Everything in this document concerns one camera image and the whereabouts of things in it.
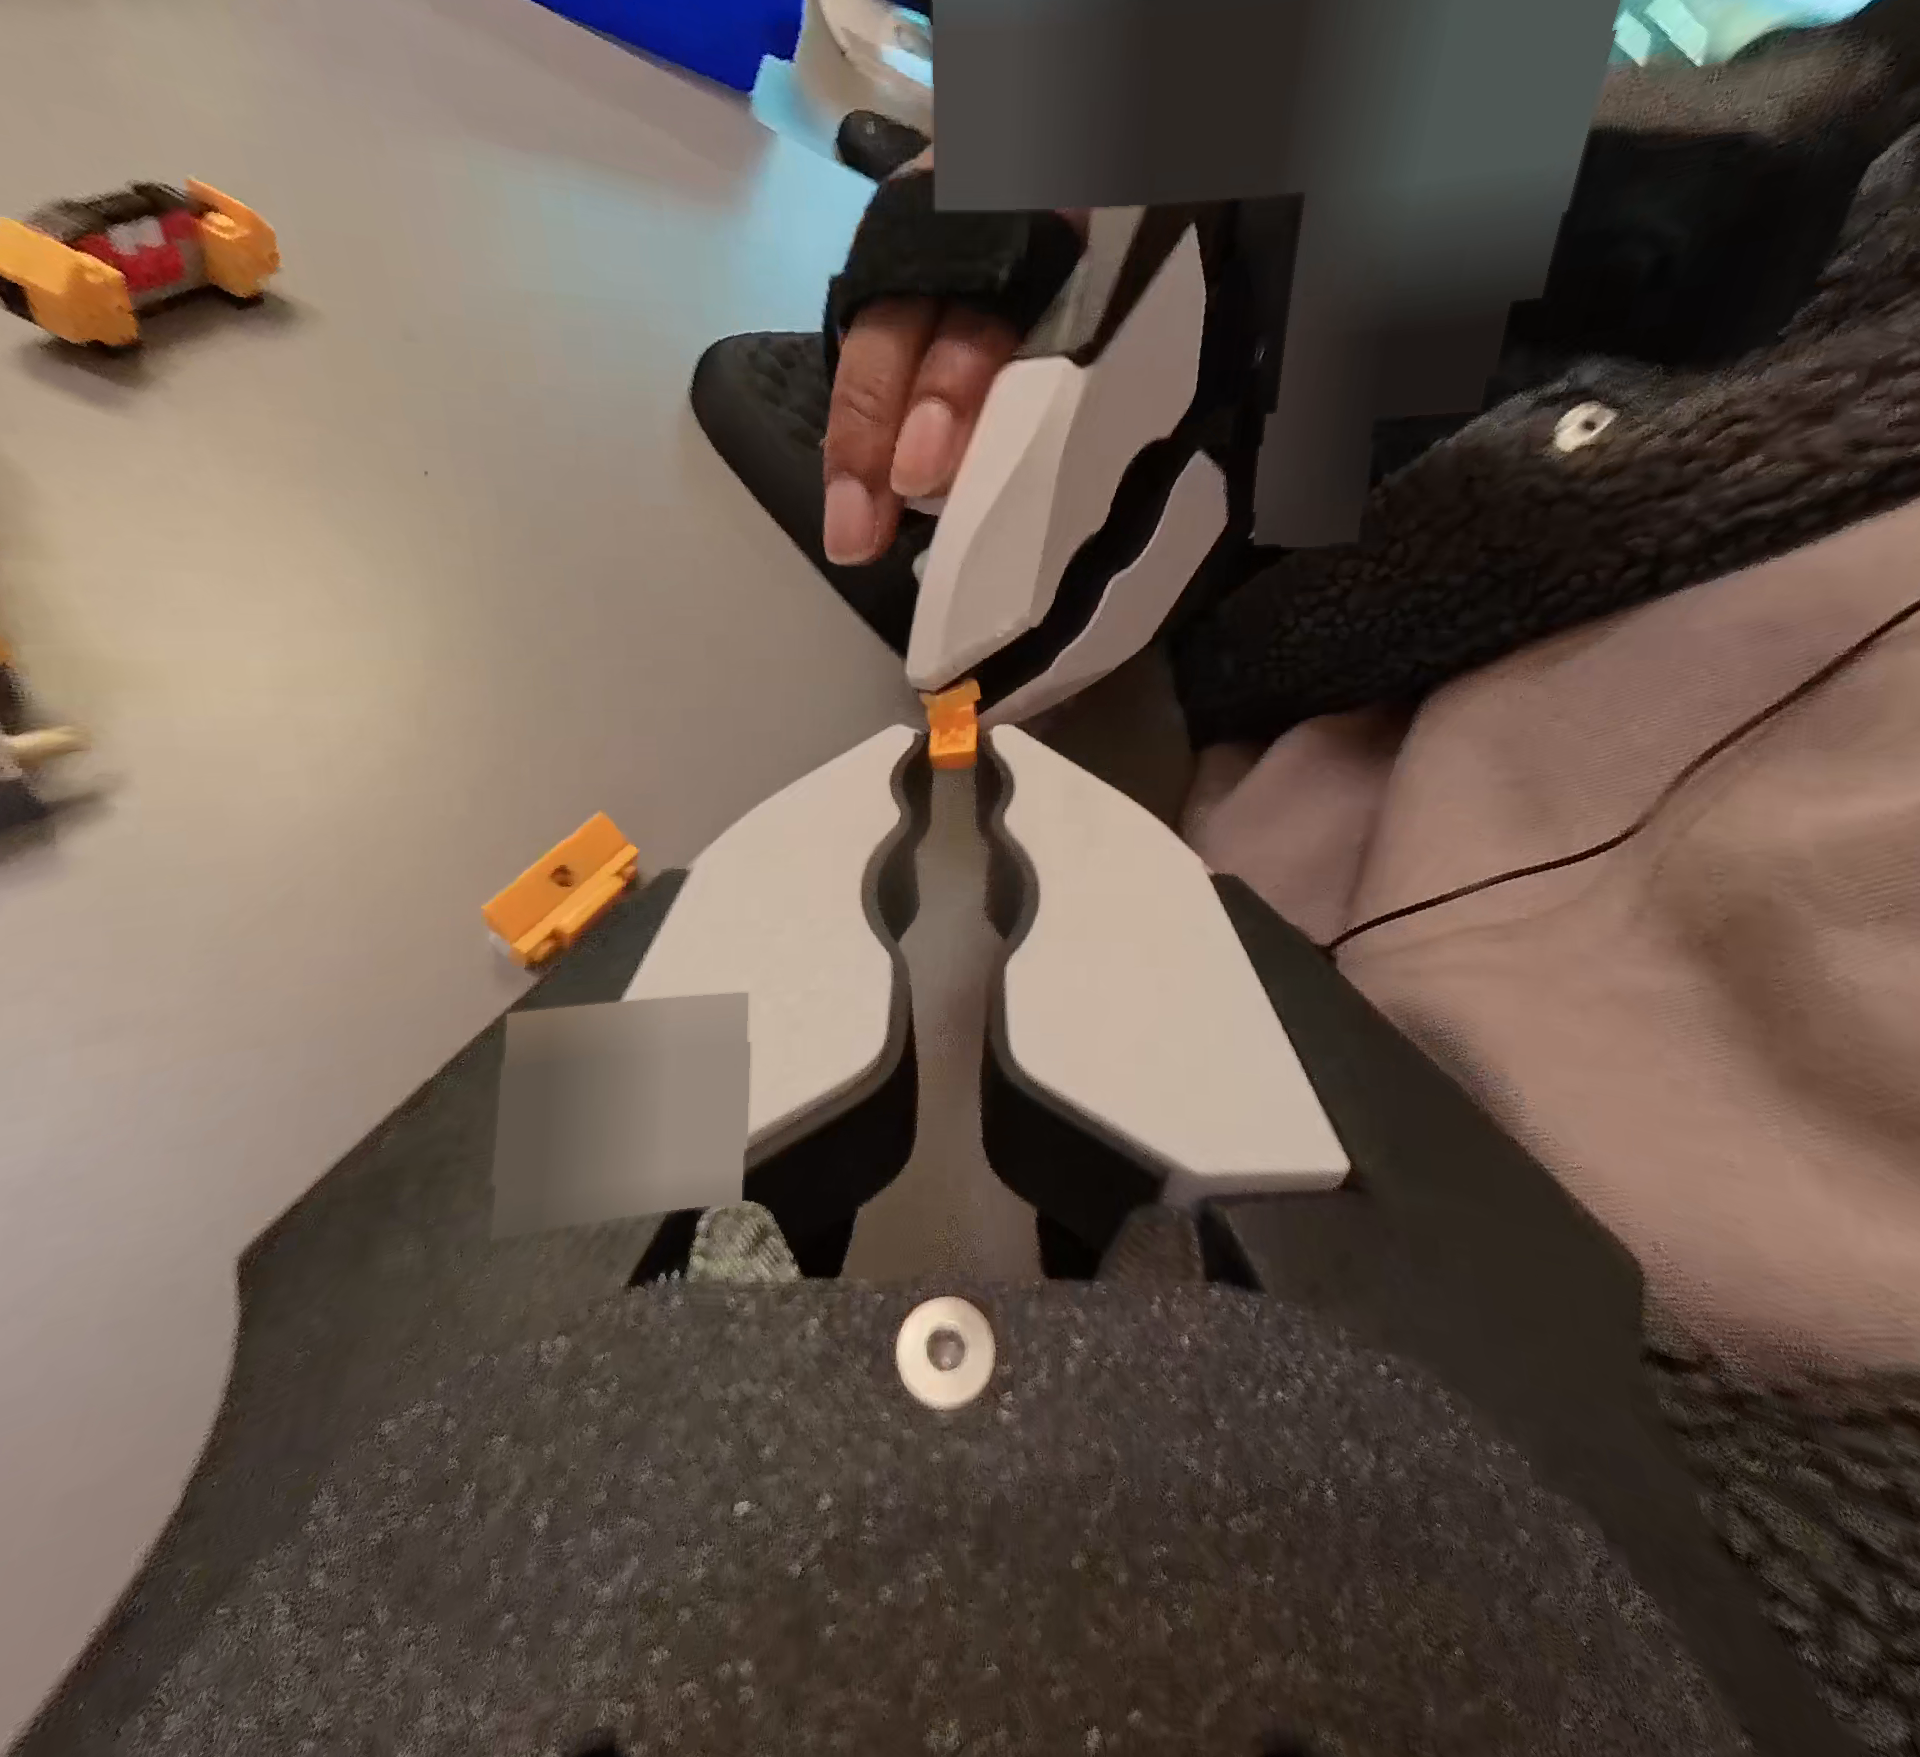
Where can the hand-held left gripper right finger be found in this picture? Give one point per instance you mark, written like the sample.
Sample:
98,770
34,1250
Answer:
1156,1021

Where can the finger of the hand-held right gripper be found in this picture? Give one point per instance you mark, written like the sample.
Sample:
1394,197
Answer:
1156,588
1035,514

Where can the orange white red lego subassembly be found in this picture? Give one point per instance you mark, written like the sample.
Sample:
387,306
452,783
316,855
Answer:
563,889

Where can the beige shirt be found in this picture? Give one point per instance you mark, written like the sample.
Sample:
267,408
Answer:
1651,962

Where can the person's right hand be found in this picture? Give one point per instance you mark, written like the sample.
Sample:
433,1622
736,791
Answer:
885,408

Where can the orange curved lego piece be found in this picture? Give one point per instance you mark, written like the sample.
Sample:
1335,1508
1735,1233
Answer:
955,730

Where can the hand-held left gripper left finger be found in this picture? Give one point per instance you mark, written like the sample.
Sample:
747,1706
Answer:
795,916

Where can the black orange lego bumper assembly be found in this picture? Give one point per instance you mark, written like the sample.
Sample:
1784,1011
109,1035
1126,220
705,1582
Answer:
136,264

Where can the yellow lego car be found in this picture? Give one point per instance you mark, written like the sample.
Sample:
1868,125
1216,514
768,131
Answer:
31,753

